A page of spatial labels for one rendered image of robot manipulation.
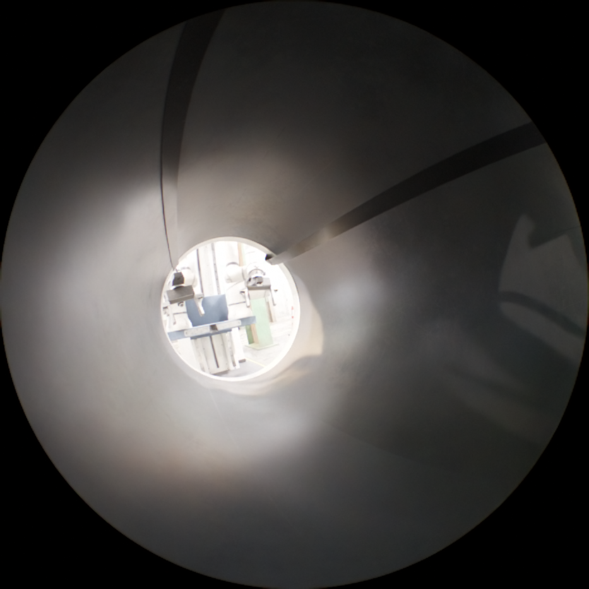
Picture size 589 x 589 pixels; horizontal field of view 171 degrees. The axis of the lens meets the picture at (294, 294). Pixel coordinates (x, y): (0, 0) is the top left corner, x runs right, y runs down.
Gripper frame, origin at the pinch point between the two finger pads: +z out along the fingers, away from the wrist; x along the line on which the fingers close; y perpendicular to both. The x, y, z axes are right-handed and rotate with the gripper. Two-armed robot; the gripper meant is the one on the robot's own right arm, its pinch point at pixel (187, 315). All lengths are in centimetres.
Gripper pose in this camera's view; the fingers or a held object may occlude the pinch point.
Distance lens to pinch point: 88.2
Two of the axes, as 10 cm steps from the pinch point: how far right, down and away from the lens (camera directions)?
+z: 5.3, 8.1, -2.7
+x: -6.9, 2.2, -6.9
